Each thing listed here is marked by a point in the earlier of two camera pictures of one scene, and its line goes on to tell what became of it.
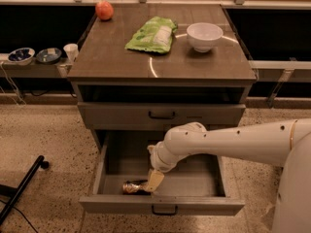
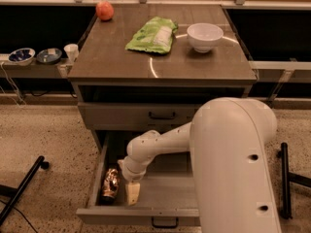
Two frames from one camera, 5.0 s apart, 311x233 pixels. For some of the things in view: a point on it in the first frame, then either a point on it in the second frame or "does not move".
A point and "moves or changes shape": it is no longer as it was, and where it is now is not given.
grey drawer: [193, 186] moves or changes shape
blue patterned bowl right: [48, 55] does not move
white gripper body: [157, 159] to [135, 176]
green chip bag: [155, 35] does not move
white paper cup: [72, 50] does not move
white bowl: [203, 35] does not move
